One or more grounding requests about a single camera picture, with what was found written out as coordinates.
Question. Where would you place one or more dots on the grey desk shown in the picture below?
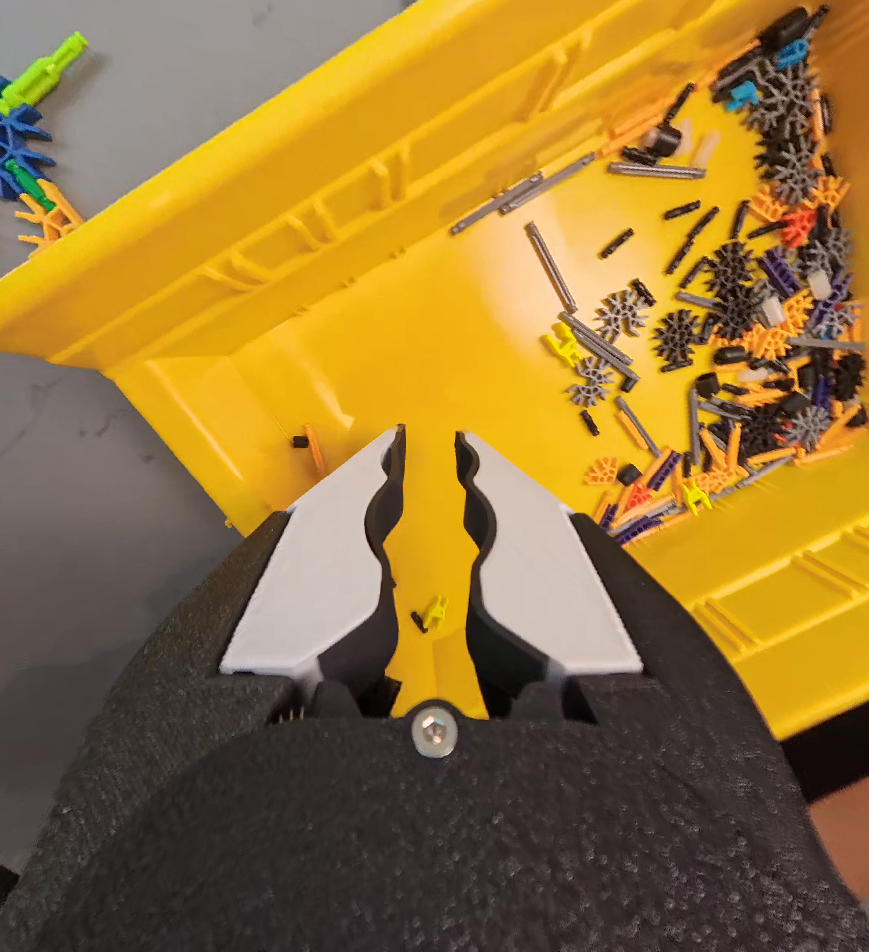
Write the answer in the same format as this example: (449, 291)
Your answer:
(70, 520)

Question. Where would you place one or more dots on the pile of toy parts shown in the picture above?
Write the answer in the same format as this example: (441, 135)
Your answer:
(776, 297)

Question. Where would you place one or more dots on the yellow storage bin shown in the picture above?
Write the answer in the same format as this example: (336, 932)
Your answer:
(330, 297)

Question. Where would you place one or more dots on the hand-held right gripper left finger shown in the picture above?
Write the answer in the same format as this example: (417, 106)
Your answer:
(308, 587)

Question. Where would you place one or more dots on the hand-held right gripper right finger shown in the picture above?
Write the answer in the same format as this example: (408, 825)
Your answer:
(553, 587)

